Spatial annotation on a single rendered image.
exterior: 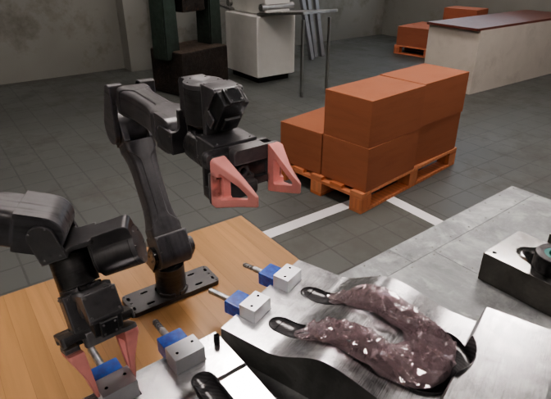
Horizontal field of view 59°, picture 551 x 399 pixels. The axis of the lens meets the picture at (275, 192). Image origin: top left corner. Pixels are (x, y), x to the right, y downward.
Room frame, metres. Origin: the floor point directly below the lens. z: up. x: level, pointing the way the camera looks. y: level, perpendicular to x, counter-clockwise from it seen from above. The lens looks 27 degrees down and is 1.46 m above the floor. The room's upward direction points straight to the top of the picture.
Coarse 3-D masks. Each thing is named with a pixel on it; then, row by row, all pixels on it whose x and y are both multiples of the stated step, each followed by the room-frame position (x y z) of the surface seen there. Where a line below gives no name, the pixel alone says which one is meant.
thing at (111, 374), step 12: (96, 360) 0.55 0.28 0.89; (108, 360) 0.54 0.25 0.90; (96, 372) 0.52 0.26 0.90; (108, 372) 0.52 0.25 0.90; (120, 372) 0.51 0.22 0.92; (108, 384) 0.49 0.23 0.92; (120, 384) 0.48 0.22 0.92; (132, 384) 0.49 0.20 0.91; (108, 396) 0.47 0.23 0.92; (120, 396) 0.48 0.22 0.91; (132, 396) 0.49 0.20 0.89
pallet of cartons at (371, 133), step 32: (352, 96) 2.73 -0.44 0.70; (384, 96) 2.72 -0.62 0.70; (416, 96) 2.91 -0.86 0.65; (448, 96) 3.19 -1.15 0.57; (288, 128) 3.08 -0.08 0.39; (320, 128) 2.99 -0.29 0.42; (352, 128) 2.72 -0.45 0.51; (384, 128) 2.71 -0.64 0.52; (416, 128) 2.94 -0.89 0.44; (448, 128) 3.26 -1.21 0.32; (320, 160) 2.88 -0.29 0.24; (352, 160) 2.70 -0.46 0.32; (384, 160) 2.73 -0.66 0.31; (416, 160) 3.03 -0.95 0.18; (448, 160) 3.31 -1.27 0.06; (320, 192) 2.84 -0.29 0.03; (352, 192) 2.65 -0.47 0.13; (384, 192) 2.86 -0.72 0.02
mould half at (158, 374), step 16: (208, 336) 0.61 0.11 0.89; (208, 352) 0.57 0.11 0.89; (224, 352) 0.57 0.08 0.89; (144, 368) 0.54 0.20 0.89; (160, 368) 0.54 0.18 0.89; (192, 368) 0.54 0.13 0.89; (208, 368) 0.54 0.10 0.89; (224, 368) 0.54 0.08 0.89; (240, 368) 0.54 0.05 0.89; (144, 384) 0.51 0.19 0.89; (160, 384) 0.51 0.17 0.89; (176, 384) 0.51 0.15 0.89; (224, 384) 0.51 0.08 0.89; (240, 384) 0.51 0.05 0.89; (256, 384) 0.51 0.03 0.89
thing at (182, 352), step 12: (156, 324) 0.63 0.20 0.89; (168, 336) 0.59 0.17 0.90; (180, 336) 0.59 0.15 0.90; (192, 336) 0.58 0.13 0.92; (168, 348) 0.55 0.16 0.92; (180, 348) 0.55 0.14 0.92; (192, 348) 0.55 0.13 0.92; (204, 348) 0.56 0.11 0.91; (168, 360) 0.55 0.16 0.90; (180, 360) 0.53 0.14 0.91; (192, 360) 0.54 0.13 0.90; (180, 372) 0.53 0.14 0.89
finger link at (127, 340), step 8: (128, 320) 0.55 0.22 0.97; (120, 328) 0.52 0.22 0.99; (128, 328) 0.52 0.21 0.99; (136, 328) 0.53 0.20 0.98; (88, 336) 0.49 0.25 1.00; (112, 336) 0.51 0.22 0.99; (120, 336) 0.54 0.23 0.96; (128, 336) 0.52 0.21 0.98; (136, 336) 0.52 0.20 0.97; (88, 344) 0.49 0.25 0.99; (96, 344) 0.49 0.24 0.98; (120, 344) 0.54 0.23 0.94; (128, 344) 0.51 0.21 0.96; (136, 344) 0.52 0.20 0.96; (128, 352) 0.51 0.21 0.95; (128, 360) 0.52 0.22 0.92
